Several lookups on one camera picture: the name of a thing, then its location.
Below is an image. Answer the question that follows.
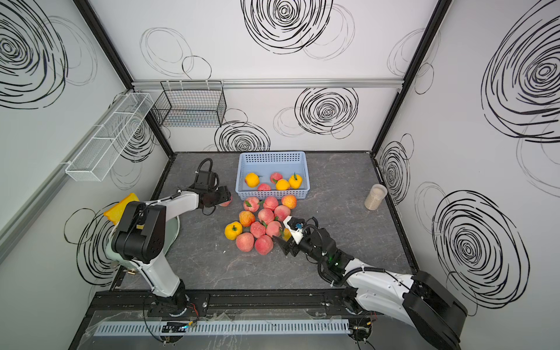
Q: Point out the light blue plastic basket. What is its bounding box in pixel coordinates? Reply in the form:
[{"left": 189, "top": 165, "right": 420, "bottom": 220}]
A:
[{"left": 236, "top": 151, "right": 311, "bottom": 199}]

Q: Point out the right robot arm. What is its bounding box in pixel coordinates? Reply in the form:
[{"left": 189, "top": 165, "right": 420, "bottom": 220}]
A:
[{"left": 274, "top": 225, "right": 468, "bottom": 349}]

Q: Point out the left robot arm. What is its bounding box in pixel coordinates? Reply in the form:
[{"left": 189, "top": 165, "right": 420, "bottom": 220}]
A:
[{"left": 111, "top": 170, "right": 231, "bottom": 317}]

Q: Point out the pink peach with leaf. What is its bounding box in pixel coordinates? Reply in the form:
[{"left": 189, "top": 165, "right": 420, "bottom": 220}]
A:
[{"left": 243, "top": 197, "right": 260, "bottom": 213}]

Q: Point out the mint green toaster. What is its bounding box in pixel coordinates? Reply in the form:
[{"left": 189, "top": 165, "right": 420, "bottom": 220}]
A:
[{"left": 108, "top": 201, "right": 179, "bottom": 264}]

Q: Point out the frosted plastic cup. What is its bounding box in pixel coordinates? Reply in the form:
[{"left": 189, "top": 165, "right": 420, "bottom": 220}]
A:
[{"left": 364, "top": 184, "right": 388, "bottom": 211}]

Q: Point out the yellow toast slice rear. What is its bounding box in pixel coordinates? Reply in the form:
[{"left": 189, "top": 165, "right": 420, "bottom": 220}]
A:
[{"left": 104, "top": 193, "right": 139, "bottom": 225}]

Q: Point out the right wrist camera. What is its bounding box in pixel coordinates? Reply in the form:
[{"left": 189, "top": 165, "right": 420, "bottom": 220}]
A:
[{"left": 283, "top": 216, "right": 306, "bottom": 244}]

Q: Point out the grey slotted cable duct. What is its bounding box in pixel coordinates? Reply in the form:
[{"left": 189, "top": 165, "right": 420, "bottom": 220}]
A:
[{"left": 93, "top": 319, "right": 351, "bottom": 338}]

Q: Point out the black wire wall basket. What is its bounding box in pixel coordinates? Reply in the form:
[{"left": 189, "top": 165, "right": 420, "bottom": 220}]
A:
[{"left": 153, "top": 80, "right": 227, "bottom": 128}]

